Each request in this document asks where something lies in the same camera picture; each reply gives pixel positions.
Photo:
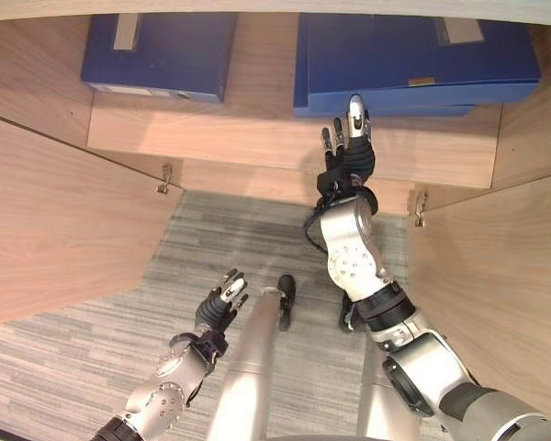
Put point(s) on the right dark robot foot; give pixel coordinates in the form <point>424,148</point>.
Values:
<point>346,314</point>

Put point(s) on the dark robot foot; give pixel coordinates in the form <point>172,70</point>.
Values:
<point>346,314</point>
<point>286,298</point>

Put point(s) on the metal door hinge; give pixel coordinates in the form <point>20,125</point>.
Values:
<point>421,209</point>
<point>165,179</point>

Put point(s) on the thin blue folder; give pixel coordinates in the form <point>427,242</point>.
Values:
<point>395,110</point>

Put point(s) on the blue box folder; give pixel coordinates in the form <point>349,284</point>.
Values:
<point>165,55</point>

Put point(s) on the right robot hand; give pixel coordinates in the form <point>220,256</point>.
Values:
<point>359,154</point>

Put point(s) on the left dark robot foot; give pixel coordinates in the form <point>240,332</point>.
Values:
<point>286,298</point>

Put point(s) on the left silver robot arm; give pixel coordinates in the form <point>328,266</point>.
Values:
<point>165,395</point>

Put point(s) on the silver robot leg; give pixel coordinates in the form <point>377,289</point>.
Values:
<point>252,358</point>
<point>381,409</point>

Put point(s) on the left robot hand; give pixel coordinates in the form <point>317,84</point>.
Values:
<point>216,308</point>

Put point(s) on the left silver robot leg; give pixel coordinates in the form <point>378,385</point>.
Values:
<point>252,358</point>

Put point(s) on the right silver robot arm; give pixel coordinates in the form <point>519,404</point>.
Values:
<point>353,257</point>

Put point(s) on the right silver robot leg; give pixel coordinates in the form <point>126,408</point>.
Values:
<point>381,409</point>

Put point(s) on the wooden cabinet door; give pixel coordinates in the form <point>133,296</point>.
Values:
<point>64,220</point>
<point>496,275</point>

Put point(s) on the wooden office cabinet body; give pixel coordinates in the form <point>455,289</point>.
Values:
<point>257,133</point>

